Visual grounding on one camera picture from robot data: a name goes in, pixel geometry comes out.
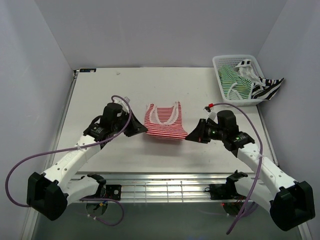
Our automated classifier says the blue label sticker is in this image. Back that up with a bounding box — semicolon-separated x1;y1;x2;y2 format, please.
79;68;97;73

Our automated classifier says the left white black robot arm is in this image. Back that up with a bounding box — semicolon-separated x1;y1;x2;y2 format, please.
26;98;147;221

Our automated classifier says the black white striped tank top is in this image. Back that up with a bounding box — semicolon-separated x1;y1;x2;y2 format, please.
234;59;285;101

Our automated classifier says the white plastic basket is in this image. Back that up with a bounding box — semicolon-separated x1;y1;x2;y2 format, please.
212;54;265;107

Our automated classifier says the red white striped tank top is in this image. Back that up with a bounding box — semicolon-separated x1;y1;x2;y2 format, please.
143;101;188;141

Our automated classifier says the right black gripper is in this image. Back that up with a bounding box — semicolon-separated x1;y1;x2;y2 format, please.
185;119;226;144

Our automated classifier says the green white striped tank top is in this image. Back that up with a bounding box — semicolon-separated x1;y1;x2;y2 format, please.
218;65;254;101

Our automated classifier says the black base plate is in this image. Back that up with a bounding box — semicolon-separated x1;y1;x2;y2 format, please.
82;184;122;201
204;183;247;200

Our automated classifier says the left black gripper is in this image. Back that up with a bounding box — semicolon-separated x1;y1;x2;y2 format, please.
112;109;148;137

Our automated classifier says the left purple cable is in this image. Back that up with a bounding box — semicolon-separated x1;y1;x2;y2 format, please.
5;94;132;227

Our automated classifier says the aluminium frame rail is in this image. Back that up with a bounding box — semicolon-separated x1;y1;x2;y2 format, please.
29;172;301;204

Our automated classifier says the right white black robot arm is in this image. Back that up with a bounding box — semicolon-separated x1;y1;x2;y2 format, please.
185;110;316;231

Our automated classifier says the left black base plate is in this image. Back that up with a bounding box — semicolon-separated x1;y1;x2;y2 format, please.
82;184;122;201

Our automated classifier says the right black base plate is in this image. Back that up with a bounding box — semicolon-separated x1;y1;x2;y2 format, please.
204;183;247;200

